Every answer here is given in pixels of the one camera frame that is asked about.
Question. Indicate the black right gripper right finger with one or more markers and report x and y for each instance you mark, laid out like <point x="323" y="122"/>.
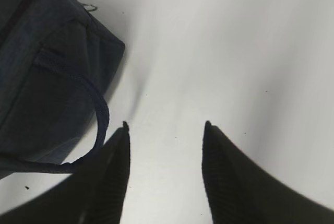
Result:
<point x="240" y="191"/>

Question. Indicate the dark blue lunch bag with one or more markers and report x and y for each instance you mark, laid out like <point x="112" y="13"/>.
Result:
<point x="57" y="62"/>

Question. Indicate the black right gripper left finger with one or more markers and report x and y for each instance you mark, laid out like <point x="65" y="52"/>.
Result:
<point x="93" y="194"/>

